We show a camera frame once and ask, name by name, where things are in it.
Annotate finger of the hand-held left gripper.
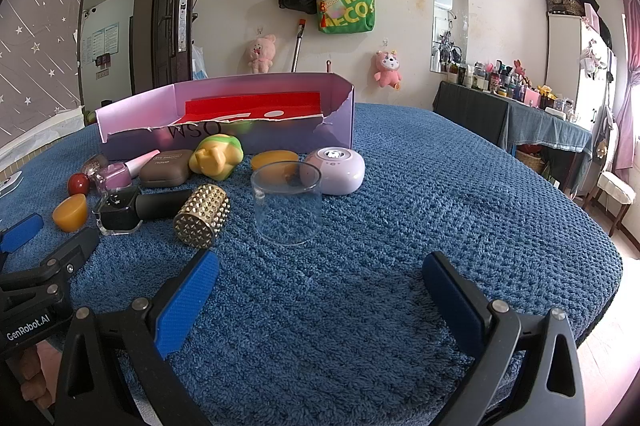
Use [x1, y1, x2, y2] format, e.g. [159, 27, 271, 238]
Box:
[0, 227, 101, 294]
[0, 213, 45, 269]

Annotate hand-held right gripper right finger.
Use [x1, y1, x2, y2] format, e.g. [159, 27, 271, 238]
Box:
[422, 251, 588, 426]

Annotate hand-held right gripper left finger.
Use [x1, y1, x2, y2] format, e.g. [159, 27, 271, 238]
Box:
[52, 248, 221, 426]

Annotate orange round puck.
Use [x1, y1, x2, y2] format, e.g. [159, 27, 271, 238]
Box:
[52, 193, 88, 233]
[250, 150, 303, 174]

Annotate black nail polish bottle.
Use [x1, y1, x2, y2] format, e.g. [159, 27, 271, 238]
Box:
[92, 186, 201, 237]

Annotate glitter bottle with red cap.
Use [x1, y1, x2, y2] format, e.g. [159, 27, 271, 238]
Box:
[67, 154, 108, 197]

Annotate purple nail polish bottle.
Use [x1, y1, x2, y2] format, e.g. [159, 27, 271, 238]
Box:
[94, 150, 162, 199]

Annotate gold studded cylinder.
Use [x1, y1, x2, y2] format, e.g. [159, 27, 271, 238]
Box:
[172, 184, 232, 249]

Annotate brown eye shadow case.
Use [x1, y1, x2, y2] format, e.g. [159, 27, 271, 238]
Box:
[138, 149, 195, 187]

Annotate clear glass cup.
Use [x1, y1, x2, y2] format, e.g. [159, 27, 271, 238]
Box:
[250, 162, 323, 247]

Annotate yellow green squishy toy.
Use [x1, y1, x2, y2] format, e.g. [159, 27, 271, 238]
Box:
[189, 133, 245, 181]

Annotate lilac round hand warmer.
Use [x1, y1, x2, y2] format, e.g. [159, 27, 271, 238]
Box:
[300, 147, 367, 195]

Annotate purple cardboard box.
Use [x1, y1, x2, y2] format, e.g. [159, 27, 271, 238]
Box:
[95, 73, 357, 163]

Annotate person's left hand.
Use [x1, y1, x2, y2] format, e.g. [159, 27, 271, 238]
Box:
[17, 346, 56, 409]

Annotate woven basket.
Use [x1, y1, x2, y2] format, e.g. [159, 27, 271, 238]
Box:
[515, 146, 548, 174]

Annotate dresser table with dark cloth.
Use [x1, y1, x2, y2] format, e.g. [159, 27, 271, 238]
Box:
[432, 80, 593, 187]

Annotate white stool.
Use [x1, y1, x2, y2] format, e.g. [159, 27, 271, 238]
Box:
[592, 171, 637, 237]

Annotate blue plastic bag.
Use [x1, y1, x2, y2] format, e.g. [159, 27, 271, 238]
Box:
[191, 46, 208, 81]

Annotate row of cosmetic bottles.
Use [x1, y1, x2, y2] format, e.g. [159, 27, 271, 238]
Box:
[440, 60, 586, 121]

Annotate pink plush animal with horns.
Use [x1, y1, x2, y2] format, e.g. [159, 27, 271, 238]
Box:
[372, 50, 403, 90]

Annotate pink plush bear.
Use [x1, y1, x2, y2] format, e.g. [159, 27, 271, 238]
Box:
[245, 34, 277, 74]

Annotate white cabinet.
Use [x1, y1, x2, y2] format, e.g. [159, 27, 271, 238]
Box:
[545, 13, 616, 127]

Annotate pink curtain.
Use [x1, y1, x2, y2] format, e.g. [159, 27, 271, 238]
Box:
[612, 0, 640, 171]

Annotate patterned storage bag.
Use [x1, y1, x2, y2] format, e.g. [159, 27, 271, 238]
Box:
[545, 0, 586, 17]

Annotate hallway wall notices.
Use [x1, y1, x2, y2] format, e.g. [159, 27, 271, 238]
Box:
[82, 22, 121, 79]

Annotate mop handle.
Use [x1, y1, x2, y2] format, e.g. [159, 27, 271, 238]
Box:
[291, 20, 307, 74]

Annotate wall mirror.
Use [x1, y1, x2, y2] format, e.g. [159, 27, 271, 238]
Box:
[431, 0, 470, 74]

